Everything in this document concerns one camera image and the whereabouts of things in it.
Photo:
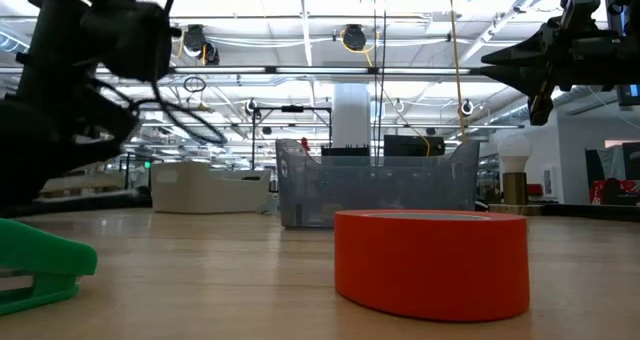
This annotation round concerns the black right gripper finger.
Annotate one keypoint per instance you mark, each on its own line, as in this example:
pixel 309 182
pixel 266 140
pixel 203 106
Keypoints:
pixel 525 77
pixel 525 52

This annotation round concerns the black metal frame rig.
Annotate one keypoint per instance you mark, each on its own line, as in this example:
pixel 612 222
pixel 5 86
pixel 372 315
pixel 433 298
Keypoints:
pixel 253 140

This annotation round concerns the white square pillar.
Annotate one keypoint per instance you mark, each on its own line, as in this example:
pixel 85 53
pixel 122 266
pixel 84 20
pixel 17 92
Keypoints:
pixel 351 115

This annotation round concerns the small round ceiling reel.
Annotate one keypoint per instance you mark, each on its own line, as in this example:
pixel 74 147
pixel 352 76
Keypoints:
pixel 251 106
pixel 466 107

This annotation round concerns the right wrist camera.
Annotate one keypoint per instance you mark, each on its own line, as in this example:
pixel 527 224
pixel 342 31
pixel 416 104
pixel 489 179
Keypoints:
pixel 580 2

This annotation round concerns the long ceiling light strip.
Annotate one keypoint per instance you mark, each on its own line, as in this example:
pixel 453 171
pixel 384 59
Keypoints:
pixel 320 70

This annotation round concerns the pale plastic piece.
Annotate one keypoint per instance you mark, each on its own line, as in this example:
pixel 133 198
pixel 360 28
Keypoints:
pixel 269 205

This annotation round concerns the white bulb table lamp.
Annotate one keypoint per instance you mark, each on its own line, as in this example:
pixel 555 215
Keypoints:
pixel 515 152

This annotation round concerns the black computer monitor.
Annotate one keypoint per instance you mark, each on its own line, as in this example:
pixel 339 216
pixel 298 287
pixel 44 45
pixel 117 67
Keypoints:
pixel 629 95

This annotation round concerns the red-orange tape roll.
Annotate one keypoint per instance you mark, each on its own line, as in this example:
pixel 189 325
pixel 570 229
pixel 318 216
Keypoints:
pixel 430 265

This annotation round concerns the red background objects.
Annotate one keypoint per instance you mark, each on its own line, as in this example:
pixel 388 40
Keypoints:
pixel 615 190

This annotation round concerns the white plastic bin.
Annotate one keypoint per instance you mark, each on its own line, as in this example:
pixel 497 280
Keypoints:
pixel 210 190

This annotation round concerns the small red object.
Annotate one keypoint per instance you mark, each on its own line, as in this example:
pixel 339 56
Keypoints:
pixel 305 144

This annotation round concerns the white wall poster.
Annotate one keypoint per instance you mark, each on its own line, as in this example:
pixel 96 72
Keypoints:
pixel 547 180

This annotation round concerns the low black box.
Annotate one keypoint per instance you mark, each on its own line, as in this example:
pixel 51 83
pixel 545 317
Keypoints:
pixel 345 151

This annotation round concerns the black flat screen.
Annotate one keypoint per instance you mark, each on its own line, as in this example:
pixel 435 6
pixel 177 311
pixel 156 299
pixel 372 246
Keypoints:
pixel 412 145

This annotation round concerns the small red box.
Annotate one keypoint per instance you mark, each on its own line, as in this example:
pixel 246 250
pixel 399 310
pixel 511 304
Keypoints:
pixel 535 189

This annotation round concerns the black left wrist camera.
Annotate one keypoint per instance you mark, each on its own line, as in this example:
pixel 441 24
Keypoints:
pixel 125 40

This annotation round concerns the green stapler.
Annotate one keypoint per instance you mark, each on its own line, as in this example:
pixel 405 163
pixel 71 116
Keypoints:
pixel 40 260

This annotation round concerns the translucent grey plastic bin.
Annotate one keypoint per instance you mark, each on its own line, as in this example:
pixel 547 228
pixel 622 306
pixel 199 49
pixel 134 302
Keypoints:
pixel 375 195

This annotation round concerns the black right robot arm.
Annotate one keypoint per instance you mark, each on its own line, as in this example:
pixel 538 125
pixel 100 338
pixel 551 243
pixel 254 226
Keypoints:
pixel 631 55

